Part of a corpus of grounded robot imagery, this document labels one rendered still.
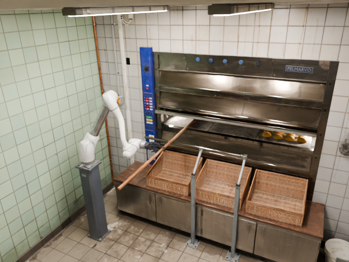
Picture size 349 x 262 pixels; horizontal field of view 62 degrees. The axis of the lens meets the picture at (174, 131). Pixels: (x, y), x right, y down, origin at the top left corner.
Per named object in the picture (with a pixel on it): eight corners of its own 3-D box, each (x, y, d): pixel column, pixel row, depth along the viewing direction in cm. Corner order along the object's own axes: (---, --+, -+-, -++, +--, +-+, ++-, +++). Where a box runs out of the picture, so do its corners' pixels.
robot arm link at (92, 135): (78, 150, 329) (81, 142, 349) (92, 155, 333) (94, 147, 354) (105, 90, 306) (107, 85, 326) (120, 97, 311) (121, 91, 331)
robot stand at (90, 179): (87, 237, 361) (74, 166, 321) (97, 226, 378) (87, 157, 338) (100, 241, 352) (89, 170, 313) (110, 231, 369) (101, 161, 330)
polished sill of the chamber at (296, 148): (163, 126, 384) (163, 123, 382) (313, 152, 309) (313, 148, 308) (161, 128, 379) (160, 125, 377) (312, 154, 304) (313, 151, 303)
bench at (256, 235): (139, 193, 441) (136, 159, 418) (315, 245, 341) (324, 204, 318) (117, 215, 395) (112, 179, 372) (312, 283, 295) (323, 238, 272)
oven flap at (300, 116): (160, 105, 366) (162, 90, 364) (317, 127, 292) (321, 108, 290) (158, 105, 362) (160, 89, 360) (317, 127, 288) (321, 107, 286)
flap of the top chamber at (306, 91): (159, 85, 356) (161, 69, 354) (321, 103, 281) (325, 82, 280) (157, 85, 352) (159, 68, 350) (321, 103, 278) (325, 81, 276)
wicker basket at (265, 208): (253, 188, 348) (255, 168, 337) (305, 199, 325) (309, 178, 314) (244, 212, 307) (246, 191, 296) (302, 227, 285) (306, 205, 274)
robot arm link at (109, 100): (119, 106, 302) (119, 103, 314) (109, 92, 295) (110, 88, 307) (108, 113, 303) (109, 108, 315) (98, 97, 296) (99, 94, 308)
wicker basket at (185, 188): (163, 167, 397) (163, 148, 387) (203, 175, 375) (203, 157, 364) (145, 185, 357) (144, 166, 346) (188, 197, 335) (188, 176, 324)
